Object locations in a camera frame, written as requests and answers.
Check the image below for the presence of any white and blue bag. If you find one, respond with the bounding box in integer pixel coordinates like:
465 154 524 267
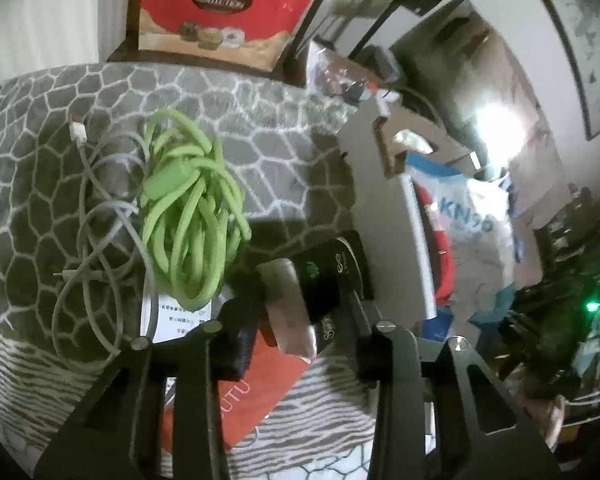
405 152 518 326

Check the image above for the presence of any framed wall picture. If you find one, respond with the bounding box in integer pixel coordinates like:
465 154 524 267
517 0 600 142

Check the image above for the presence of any red paper envelope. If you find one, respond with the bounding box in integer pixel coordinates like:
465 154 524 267
160 327 312 466

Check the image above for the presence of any red printed gift box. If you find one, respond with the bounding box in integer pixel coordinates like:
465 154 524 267
138 0 326 72

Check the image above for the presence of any grey charging cable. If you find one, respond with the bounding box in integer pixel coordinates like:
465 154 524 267
51 114 158 363

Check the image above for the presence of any grey patterned blanket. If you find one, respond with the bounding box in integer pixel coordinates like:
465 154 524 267
0 62 381 480

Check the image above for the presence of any brown cardboard box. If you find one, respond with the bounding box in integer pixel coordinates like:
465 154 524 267
336 91 481 321

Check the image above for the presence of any clear plastic bag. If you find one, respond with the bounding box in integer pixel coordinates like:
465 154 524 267
304 42 381 133

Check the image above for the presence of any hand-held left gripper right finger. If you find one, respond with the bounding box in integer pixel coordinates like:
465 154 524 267
347 291 565 480

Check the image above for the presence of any pale pink small box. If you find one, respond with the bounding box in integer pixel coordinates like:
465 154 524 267
256 258 317 358

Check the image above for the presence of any black glossy box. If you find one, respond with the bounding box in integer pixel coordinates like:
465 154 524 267
291 230 376 358

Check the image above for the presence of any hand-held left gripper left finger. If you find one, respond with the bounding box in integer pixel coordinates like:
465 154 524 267
34 296 264 480

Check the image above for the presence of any black metal stand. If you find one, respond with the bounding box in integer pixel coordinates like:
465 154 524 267
285 0 462 86

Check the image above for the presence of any white printed leaflet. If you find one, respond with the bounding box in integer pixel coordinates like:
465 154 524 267
141 280 231 413

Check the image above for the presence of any green coiled cable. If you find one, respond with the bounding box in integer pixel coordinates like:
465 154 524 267
139 108 253 312

